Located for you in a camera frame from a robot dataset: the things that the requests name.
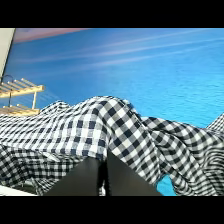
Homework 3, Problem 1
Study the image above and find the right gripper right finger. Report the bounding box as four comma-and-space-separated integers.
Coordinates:
106, 150, 163, 197

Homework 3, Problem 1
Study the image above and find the wooden rack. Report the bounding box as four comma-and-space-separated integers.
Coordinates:
0, 77, 46, 117

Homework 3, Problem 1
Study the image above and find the checked shirt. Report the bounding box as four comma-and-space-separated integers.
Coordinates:
0, 95, 224, 197

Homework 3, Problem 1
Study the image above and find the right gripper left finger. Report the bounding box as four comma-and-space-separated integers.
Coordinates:
44, 156, 101, 197

